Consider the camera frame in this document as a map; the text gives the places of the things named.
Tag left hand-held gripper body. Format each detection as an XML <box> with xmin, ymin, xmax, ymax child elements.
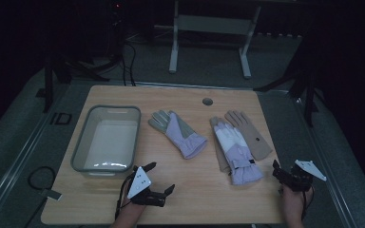
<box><xmin>125</xmin><ymin>164</ymin><xmax>169</xmax><ymax>208</ymax></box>

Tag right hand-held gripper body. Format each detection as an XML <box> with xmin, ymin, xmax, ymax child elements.
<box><xmin>273</xmin><ymin>159</ymin><xmax>328</xmax><ymax>193</ymax></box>

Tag purple and white glove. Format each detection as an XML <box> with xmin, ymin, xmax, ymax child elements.
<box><xmin>212</xmin><ymin>121</ymin><xmax>265</xmax><ymax>186</ymax></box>

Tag purple and grey glove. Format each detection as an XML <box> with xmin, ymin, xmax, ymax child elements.
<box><xmin>147</xmin><ymin>109</ymin><xmax>209</xmax><ymax>161</ymax></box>

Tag clear plastic bin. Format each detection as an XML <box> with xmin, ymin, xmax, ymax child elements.
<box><xmin>70</xmin><ymin>104</ymin><xmax>143</xmax><ymax>177</ymax></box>

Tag person's right hand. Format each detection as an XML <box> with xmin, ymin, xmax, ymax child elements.
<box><xmin>280</xmin><ymin>183</ymin><xmax>314</xmax><ymax>219</ymax></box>

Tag person's left hand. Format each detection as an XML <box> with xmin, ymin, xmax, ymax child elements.
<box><xmin>121</xmin><ymin>183</ymin><xmax>147</xmax><ymax>219</ymax></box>

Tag black tripod stand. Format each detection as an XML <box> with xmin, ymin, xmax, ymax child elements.
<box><xmin>35</xmin><ymin>47</ymin><xmax>125</xmax><ymax>114</ymax></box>
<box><xmin>254</xmin><ymin>34</ymin><xmax>324</xmax><ymax>128</ymax></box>

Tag white metal stand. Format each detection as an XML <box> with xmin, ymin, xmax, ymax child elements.
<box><xmin>168</xmin><ymin>0</ymin><xmax>263</xmax><ymax>80</ymax></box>

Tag dark device with red light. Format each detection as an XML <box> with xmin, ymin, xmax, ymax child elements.
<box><xmin>108</xmin><ymin>0</ymin><xmax>126</xmax><ymax>29</ymax></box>

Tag left hand-held gripper black cable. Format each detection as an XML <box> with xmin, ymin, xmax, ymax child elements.
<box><xmin>114</xmin><ymin>173</ymin><xmax>138</xmax><ymax>220</ymax></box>

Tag black cables on floor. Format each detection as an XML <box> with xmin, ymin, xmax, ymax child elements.
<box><xmin>119</xmin><ymin>40</ymin><xmax>138</xmax><ymax>87</ymax></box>

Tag black cable loop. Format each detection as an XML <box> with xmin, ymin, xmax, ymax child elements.
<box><xmin>27</xmin><ymin>165</ymin><xmax>57</xmax><ymax>192</ymax></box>

